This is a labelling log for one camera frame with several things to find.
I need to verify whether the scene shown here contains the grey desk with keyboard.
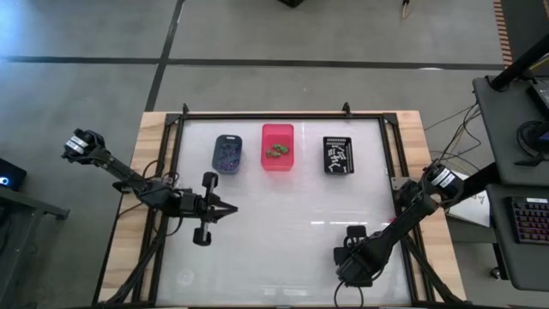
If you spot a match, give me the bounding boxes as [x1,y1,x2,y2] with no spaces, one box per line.
[486,183,549,293]

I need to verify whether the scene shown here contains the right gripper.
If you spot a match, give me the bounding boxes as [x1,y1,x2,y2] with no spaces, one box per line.
[333,225,377,267]

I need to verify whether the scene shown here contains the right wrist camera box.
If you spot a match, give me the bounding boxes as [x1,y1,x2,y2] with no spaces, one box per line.
[336,259,374,288]

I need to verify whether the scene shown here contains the black computer keyboard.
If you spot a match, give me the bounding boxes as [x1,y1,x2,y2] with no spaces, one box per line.
[510,196,549,246]

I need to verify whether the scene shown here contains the light wooden table board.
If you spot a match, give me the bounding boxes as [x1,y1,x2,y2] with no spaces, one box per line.
[97,110,468,304]

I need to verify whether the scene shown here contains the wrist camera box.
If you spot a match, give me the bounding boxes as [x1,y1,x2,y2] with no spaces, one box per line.
[178,191,197,217]
[336,259,374,288]

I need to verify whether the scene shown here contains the grey desk with pole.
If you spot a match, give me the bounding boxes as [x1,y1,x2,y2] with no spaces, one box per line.
[472,75,549,186]

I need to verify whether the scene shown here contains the pink plastic bin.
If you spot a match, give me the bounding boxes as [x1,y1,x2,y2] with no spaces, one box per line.
[260,123,296,173]

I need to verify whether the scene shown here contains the black pole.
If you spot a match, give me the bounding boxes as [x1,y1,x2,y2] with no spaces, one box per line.
[490,33,549,92]

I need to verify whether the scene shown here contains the black box with blue light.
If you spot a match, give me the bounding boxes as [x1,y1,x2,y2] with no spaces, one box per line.
[0,157,27,193]

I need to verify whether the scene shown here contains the dark teal plastic bin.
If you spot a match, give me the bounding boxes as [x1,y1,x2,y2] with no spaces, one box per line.
[212,133,244,175]

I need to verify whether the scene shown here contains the grey metal side cart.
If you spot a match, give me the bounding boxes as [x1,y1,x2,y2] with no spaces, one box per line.
[0,186,71,309]

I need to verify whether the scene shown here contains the black slotted plastic basket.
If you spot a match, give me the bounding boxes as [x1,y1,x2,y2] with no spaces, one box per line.
[323,136,355,174]

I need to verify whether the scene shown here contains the black round monitor stand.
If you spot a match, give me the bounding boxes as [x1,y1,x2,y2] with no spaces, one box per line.
[514,119,549,167]

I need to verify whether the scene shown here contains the computer monitor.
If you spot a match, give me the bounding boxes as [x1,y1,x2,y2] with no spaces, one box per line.
[527,76,549,122]

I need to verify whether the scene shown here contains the slanted black post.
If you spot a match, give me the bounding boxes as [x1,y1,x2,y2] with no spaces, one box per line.
[454,161,501,203]

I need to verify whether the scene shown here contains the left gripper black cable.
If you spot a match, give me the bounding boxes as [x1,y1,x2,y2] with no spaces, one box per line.
[141,159,184,238]

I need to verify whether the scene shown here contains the desk cable bundle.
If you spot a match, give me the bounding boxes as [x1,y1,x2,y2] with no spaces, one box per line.
[423,101,484,173]

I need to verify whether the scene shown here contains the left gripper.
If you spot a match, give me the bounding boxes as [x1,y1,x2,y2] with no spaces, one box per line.
[192,171,238,247]

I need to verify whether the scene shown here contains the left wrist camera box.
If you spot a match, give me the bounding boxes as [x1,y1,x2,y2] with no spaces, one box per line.
[178,191,197,217]

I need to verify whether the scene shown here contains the black orange-striped floor mat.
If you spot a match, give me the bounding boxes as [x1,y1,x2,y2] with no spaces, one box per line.
[492,0,549,70]

